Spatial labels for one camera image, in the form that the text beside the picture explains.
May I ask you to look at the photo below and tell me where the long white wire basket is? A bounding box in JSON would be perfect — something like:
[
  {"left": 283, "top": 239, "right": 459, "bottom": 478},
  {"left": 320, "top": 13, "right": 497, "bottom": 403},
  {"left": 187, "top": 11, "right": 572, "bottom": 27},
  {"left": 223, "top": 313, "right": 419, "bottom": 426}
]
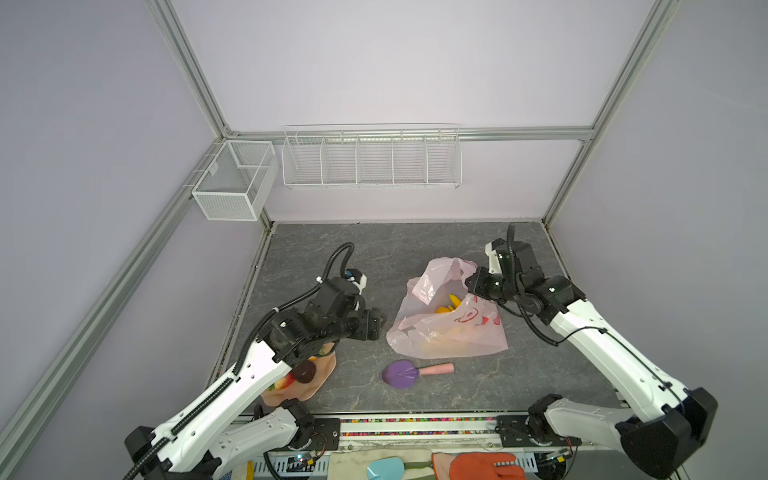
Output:
[{"left": 281, "top": 124, "right": 463, "bottom": 189}]

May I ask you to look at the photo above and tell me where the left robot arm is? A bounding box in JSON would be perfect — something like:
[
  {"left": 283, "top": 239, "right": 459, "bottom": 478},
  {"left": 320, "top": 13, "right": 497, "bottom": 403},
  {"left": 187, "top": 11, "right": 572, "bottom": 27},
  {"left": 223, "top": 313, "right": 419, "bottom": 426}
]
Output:
[{"left": 125, "top": 242, "right": 384, "bottom": 479}]

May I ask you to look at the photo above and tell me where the purple scoop with pink handle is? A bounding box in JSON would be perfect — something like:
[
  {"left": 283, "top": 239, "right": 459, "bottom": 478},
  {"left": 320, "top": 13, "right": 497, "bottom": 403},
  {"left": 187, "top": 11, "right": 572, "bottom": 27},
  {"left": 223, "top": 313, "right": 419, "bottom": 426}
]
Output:
[{"left": 381, "top": 360, "right": 455, "bottom": 389}]

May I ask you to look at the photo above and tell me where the yellow banana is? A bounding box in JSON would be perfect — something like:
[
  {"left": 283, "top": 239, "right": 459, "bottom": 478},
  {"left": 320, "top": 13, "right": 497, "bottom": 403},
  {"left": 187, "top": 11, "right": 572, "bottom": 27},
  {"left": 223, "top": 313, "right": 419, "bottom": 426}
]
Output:
[{"left": 449, "top": 294, "right": 462, "bottom": 310}]

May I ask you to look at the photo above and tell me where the pink wavy plate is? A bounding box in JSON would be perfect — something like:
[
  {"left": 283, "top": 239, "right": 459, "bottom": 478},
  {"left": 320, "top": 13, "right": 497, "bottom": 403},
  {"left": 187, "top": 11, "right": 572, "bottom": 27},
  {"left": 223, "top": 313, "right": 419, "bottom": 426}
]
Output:
[{"left": 261, "top": 351, "right": 336, "bottom": 407}]

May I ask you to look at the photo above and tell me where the pink plastic bag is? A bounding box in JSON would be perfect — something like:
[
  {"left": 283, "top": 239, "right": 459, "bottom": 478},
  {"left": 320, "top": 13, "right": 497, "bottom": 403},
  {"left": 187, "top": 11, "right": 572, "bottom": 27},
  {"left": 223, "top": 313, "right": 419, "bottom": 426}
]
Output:
[{"left": 386, "top": 257, "right": 508, "bottom": 360}]

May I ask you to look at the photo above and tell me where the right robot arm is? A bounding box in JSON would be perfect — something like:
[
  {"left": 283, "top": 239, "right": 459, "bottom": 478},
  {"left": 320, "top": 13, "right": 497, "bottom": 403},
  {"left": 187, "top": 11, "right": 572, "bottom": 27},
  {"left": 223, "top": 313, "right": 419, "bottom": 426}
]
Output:
[{"left": 465, "top": 225, "right": 719, "bottom": 479}]

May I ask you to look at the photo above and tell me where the red orange glove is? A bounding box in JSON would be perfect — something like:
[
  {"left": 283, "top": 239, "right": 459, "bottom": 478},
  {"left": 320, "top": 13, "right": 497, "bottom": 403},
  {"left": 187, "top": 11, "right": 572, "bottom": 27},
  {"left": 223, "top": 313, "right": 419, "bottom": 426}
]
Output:
[{"left": 449, "top": 453, "right": 526, "bottom": 480}]

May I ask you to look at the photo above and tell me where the beige cloth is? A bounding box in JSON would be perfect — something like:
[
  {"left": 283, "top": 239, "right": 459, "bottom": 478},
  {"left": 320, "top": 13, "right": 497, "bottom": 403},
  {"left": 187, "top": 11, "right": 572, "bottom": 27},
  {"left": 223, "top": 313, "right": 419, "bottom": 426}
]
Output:
[{"left": 327, "top": 449, "right": 437, "bottom": 480}]

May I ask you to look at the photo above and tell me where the light blue scoop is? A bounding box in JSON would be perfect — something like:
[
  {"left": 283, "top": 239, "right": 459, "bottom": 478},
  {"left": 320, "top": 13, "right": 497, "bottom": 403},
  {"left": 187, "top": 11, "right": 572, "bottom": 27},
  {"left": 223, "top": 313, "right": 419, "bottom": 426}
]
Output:
[{"left": 366, "top": 457, "right": 406, "bottom": 480}]

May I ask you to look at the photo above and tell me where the small white mesh basket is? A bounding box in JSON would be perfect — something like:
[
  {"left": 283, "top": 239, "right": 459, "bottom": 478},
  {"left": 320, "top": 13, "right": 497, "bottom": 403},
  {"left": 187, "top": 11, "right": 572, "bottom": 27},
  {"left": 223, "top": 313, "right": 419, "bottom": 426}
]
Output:
[{"left": 192, "top": 140, "right": 279, "bottom": 222}]

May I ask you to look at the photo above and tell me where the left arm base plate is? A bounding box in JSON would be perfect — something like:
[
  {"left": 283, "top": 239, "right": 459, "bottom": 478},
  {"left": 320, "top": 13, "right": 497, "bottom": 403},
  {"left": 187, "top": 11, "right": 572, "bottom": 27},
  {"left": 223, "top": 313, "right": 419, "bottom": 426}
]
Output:
[{"left": 275, "top": 417, "right": 341, "bottom": 452}]

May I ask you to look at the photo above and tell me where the dark brown round fruit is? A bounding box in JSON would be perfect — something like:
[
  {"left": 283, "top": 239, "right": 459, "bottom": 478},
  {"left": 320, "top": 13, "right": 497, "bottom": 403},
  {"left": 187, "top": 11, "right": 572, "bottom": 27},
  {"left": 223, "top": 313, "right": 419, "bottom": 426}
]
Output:
[{"left": 291, "top": 359, "right": 317, "bottom": 384}]

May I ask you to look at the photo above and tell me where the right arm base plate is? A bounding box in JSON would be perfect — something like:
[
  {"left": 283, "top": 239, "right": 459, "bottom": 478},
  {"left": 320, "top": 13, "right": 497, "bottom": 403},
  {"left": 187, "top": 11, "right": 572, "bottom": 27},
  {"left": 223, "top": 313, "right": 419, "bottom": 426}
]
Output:
[{"left": 494, "top": 413, "right": 582, "bottom": 448}]

